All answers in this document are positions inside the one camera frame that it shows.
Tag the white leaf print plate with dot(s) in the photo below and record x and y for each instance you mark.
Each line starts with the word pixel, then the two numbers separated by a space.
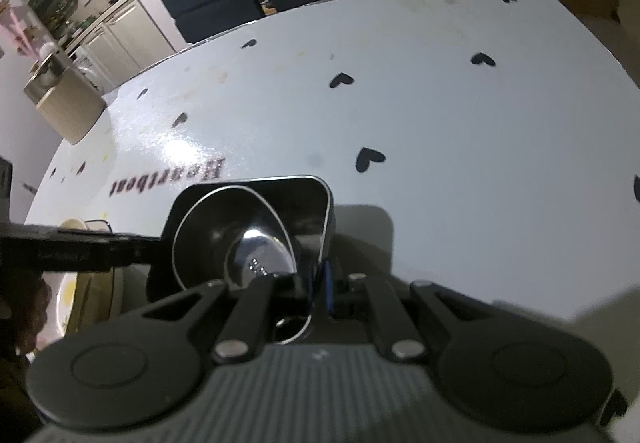
pixel 118 295

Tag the white kitchen cabinets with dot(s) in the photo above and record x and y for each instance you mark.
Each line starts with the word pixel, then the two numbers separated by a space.
pixel 115 33

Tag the square steel bowl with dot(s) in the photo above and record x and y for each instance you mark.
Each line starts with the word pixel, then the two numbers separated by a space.
pixel 300 203

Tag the round steel bowl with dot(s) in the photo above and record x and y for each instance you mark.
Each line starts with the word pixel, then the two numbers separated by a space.
pixel 215 233

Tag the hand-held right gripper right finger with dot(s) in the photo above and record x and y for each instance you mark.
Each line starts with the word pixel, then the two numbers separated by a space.
pixel 330 292

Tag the person's left hand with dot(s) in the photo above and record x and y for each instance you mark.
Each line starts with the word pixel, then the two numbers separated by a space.
pixel 27 313

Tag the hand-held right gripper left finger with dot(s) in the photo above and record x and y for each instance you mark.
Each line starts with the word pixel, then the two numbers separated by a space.
pixel 285 288

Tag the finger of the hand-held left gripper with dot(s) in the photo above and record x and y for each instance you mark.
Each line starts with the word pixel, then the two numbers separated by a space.
pixel 135 249

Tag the beige canister with steel lid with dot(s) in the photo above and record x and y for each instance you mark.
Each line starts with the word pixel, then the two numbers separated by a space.
pixel 70 113

